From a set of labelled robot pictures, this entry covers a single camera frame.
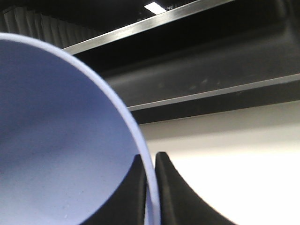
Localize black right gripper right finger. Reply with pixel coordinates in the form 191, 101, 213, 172
155, 152, 234, 225

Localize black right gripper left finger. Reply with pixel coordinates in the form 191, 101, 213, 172
84, 154, 146, 225

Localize light blue bowl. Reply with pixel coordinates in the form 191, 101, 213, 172
0, 33, 161, 225

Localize black range hood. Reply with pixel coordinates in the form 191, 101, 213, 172
0, 0, 300, 125

